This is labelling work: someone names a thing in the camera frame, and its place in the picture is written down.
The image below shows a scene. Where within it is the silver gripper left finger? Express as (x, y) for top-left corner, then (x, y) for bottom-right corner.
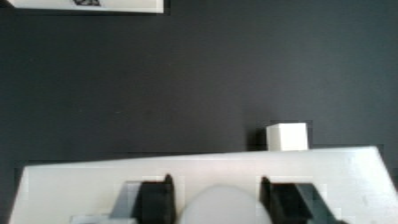
(109, 175), (175, 224)

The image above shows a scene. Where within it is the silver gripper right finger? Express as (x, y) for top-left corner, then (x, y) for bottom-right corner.
(259, 177), (347, 224)

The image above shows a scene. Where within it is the white cabinet body box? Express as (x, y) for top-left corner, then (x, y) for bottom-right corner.
(6, 123), (398, 224)

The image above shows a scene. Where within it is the white cabinet top tray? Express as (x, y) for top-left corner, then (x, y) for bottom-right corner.
(5, 0), (164, 14)

